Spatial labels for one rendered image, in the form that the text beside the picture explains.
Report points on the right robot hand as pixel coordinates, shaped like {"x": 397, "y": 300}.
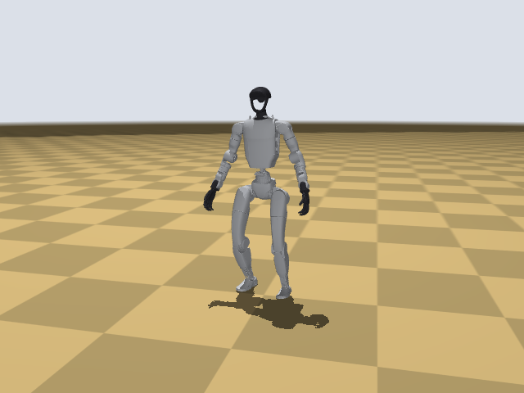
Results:
{"x": 210, "y": 195}

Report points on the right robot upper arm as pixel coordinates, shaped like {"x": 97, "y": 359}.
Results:
{"x": 234, "y": 143}

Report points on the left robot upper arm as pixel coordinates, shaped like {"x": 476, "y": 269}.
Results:
{"x": 285, "y": 129}

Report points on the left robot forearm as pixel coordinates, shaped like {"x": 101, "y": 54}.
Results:
{"x": 300, "y": 170}

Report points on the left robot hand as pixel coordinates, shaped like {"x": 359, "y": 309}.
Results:
{"x": 305, "y": 199}

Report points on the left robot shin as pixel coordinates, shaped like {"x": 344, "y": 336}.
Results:
{"x": 282, "y": 265}

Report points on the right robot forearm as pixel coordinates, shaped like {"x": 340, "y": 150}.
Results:
{"x": 222, "y": 173}

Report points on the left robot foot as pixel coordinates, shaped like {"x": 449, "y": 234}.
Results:
{"x": 284, "y": 293}

